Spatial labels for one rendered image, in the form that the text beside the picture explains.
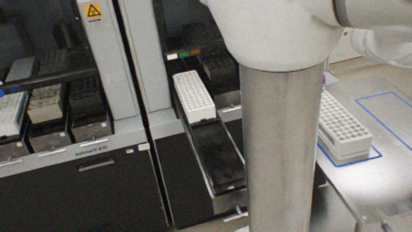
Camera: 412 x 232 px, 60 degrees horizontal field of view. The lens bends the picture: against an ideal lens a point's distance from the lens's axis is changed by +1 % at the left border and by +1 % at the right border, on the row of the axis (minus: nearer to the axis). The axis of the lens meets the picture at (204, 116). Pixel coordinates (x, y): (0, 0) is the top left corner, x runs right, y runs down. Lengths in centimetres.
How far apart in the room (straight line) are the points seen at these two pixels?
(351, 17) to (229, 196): 76
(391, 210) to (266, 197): 53
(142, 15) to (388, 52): 82
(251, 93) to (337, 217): 128
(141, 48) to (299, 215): 96
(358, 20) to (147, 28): 107
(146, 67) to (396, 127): 89
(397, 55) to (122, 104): 100
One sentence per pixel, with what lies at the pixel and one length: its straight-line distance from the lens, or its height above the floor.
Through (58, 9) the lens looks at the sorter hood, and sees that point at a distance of 130.
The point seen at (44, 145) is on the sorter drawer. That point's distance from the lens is 146.
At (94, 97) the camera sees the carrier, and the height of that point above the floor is 87.
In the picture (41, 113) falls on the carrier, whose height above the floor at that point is 86.
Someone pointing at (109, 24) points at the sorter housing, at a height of 113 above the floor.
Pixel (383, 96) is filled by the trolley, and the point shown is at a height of 82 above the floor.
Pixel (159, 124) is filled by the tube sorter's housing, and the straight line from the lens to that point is 142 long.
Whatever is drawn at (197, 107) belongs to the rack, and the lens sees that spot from 124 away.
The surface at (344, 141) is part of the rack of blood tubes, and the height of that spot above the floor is 88.
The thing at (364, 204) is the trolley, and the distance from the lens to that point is 99.
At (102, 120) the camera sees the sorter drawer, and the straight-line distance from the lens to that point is 139.
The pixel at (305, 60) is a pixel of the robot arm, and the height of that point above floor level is 138.
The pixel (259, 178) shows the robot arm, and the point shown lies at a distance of 50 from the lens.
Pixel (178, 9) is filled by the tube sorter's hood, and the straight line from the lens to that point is 132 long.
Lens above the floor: 155
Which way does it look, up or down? 35 degrees down
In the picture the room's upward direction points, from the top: 7 degrees counter-clockwise
